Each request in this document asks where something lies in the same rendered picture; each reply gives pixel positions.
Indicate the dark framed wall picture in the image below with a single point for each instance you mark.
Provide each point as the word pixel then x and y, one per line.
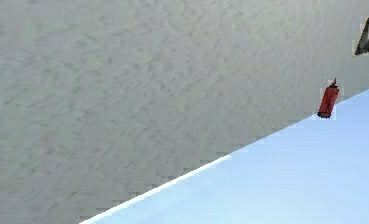
pixel 367 36

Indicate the red fire extinguisher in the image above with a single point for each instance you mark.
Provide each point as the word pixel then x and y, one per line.
pixel 328 101

